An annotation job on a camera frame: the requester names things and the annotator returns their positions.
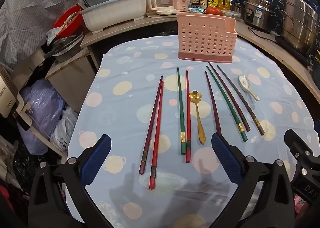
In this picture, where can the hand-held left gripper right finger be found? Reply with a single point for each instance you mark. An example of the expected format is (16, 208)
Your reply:
(226, 158)

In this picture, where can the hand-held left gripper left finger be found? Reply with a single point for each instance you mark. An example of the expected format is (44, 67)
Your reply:
(96, 160)

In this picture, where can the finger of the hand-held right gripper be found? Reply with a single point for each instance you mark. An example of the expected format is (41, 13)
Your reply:
(298, 146)

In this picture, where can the gold flower spoon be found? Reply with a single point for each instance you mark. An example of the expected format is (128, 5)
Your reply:
(200, 123)

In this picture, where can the green chopstick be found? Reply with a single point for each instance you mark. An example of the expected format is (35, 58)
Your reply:
(226, 103)
(181, 110)

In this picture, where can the maroon chopstick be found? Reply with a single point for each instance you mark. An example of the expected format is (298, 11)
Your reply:
(213, 104)
(228, 95)

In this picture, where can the dark brown chopstick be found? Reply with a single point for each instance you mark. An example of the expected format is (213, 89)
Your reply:
(241, 99)

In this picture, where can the purple red chopstick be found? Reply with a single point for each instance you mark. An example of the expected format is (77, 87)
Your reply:
(151, 125)

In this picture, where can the white ceramic spoon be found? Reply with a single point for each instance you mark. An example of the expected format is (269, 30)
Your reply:
(243, 82)

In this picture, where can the pink perforated utensil holder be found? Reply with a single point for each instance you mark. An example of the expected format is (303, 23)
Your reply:
(205, 38)

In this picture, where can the white plastic bag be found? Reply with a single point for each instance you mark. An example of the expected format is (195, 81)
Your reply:
(63, 130)

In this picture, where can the blue dotted tablecloth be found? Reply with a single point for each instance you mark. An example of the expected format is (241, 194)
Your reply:
(125, 108)

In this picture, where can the purple plastic bag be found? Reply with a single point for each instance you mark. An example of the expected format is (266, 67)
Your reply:
(41, 108)

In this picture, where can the wooden cabinet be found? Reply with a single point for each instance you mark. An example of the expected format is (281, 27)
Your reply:
(72, 80)

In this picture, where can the black induction cooker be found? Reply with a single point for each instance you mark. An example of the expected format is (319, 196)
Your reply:
(292, 52)

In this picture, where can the white electric appliance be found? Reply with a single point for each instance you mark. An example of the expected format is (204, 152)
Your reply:
(11, 95)

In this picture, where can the black wok with glass lid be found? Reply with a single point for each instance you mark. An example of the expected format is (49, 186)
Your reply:
(63, 45)

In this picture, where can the steel steamer pot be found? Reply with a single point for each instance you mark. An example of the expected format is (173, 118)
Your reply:
(300, 25)

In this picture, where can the steel rice cooker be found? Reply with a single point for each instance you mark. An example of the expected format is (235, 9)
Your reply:
(260, 13)

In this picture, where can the red plastic basin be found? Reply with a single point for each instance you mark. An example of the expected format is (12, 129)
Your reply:
(66, 22)

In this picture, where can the clear glass food container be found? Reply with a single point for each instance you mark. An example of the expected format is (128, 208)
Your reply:
(231, 13)

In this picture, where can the red tomato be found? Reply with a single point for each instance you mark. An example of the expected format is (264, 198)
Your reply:
(213, 10)

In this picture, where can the blue snack packet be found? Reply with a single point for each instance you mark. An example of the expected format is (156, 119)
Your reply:
(196, 10)

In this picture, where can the grey dish drainer tub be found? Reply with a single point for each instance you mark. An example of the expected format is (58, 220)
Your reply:
(115, 10)

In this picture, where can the yellow seasoning packet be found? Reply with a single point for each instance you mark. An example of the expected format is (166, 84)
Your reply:
(213, 2)

